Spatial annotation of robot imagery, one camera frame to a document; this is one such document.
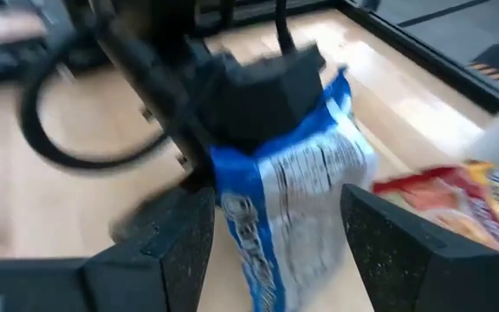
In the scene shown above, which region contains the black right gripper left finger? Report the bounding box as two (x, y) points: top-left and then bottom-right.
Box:
(80, 185), (216, 312)

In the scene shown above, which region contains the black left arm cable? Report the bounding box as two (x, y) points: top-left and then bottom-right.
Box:
(18, 25), (171, 171)

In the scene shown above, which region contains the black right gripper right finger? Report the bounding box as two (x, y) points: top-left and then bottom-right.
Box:
(340, 184), (499, 312)

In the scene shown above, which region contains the black aluminium table frame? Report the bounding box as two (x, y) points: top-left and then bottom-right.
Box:
(197, 0), (499, 114)

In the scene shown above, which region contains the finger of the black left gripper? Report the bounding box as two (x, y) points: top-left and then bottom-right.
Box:
(201, 42), (327, 153)

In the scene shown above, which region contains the red Maruchan noodle pack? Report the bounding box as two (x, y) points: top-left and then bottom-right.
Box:
(371, 160), (499, 253)

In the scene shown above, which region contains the blue Maruchan noodle pack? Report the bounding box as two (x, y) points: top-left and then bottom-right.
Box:
(209, 64), (379, 312)

